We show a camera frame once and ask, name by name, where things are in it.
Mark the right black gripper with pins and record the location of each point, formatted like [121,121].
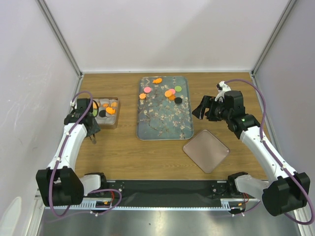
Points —
[206,103]

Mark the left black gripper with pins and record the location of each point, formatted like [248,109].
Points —
[95,129]

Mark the green round cookie bottom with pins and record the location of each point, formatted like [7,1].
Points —
[95,113]

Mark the green round cookie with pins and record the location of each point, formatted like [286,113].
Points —
[95,113]
[178,88]

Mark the black round cookie bottom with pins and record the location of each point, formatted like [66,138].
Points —
[102,113]

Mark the black round cookie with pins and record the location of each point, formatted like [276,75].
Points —
[102,113]
[178,100]

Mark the clear box with paper cups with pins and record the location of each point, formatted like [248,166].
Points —
[110,121]

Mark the orange fish cookie bottom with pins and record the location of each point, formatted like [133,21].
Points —
[110,110]

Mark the orange fish cookie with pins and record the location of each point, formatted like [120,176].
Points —
[157,81]
[110,110]

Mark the brown translucent box lid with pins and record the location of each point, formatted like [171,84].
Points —
[206,151]

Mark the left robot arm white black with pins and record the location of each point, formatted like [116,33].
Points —
[69,152]

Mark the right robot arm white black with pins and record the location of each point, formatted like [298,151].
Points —
[261,152]

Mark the black round cookie top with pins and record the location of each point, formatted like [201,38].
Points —
[178,100]

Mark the green round cookie top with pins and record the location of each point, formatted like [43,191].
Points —
[178,88]

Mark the dark orange cookie under stack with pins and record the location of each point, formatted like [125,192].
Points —
[172,97]

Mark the orange round cookie stacked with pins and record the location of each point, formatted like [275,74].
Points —
[168,93]

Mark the floral patterned metal tray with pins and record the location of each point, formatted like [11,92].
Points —
[159,118]

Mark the orange fish cookie top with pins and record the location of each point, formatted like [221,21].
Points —
[157,81]

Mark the pink round cookie left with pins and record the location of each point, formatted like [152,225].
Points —
[147,89]

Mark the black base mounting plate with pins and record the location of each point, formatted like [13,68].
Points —
[172,193]

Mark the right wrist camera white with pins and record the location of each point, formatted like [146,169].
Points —
[222,88]

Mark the aluminium frame rail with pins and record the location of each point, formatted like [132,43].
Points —
[66,189]

